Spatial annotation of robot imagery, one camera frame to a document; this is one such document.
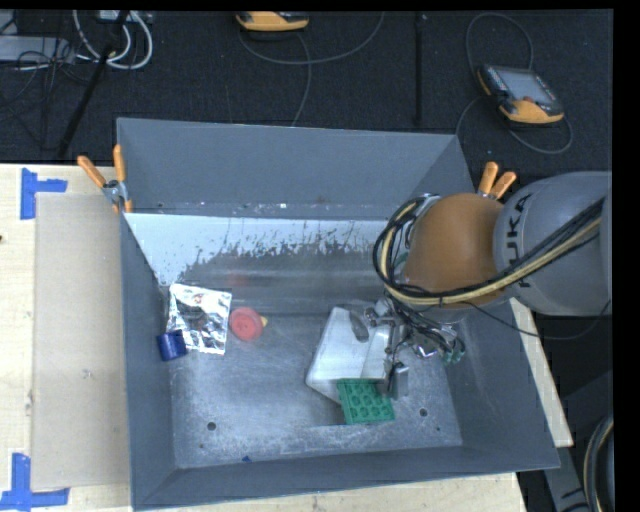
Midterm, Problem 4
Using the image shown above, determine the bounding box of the silver foil packet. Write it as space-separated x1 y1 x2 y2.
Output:
165 282 233 357

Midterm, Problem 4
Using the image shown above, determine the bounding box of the green studded toy plate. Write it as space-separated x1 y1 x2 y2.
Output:
335 378 397 427

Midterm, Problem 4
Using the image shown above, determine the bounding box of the small blue block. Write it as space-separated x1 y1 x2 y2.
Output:
156 329 189 363

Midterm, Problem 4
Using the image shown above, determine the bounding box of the red round toy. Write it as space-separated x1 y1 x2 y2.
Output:
228 306 269 343

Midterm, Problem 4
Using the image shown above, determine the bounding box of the pale cardboard flat board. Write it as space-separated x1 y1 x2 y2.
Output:
30 192 132 492

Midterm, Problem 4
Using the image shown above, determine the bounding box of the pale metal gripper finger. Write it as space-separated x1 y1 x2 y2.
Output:
348 311 372 345
384 361 412 401

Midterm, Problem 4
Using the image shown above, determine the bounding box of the grey metal bin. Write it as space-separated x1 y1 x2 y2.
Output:
115 117 562 511

